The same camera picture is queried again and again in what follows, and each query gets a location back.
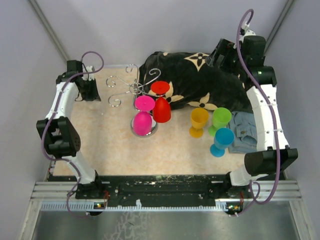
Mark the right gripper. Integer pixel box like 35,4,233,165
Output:
204,38,246,76

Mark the green wine glass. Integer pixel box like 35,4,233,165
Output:
208,107,232,137

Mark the orange wine glass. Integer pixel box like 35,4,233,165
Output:
189,107,209,138

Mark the pink wine glass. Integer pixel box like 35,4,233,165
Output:
131,95,157,137

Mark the red wine glass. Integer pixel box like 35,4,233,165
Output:
151,81,171,123

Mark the blue wine glass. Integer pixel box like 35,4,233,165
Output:
210,127,235,158

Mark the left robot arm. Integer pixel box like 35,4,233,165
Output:
36,60,104,199

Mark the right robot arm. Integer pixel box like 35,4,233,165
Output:
206,35,298,198

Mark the chrome wine glass rack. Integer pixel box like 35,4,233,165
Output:
105,64,162,138

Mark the black floral pillow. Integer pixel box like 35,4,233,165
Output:
139,51,252,113

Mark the folded denim cloth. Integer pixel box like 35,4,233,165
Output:
227,111,258,154

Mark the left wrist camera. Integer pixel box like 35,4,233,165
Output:
82,65,96,81

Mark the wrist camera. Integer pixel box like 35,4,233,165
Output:
239,21,256,42
82,65,96,81

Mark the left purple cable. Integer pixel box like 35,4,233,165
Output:
41,51,105,220

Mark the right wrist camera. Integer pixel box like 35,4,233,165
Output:
239,21,256,42

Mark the grey cable duct strip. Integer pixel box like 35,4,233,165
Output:
39,198,253,213

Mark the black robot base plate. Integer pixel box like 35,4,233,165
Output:
75,174,249,207

